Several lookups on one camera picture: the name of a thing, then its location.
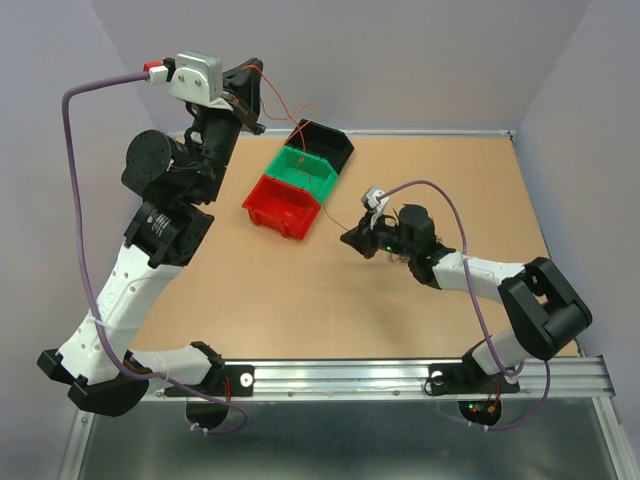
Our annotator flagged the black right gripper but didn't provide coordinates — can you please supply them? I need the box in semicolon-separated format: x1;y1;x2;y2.
338;209;415;259

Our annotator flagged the orange thin wire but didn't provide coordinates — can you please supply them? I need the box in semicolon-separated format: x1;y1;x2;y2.
247;64;351;232

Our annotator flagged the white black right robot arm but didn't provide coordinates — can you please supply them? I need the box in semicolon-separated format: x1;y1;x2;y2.
340;204;593;390

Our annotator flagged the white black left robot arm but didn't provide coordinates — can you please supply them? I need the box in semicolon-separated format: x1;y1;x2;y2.
37;52;264;434

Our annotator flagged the black plastic bin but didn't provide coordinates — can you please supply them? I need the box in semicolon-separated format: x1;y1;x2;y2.
285;119;355;175

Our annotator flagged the red plastic bin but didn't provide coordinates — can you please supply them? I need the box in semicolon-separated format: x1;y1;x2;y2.
242;175;321;241

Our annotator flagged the green plastic bin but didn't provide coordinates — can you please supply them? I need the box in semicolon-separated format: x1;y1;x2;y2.
265;146;338;205

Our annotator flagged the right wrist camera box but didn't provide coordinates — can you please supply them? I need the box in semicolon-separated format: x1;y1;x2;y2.
361;186;388;211

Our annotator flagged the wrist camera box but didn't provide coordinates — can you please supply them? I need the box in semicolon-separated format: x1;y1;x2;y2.
361;186;388;211
168;52;223;107

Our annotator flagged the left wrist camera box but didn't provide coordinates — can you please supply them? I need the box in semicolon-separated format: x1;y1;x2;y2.
168;52;223;107

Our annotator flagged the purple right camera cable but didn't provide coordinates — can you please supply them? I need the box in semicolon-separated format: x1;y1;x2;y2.
377;179;553;431

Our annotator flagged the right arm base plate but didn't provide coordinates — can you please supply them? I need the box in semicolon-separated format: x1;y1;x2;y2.
423;362;520;396

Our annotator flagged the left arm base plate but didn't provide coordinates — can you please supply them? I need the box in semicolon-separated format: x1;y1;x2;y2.
169;363;255;397

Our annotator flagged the aluminium mounting rail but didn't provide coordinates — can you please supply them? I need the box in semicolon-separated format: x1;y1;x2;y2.
79;355;616;403

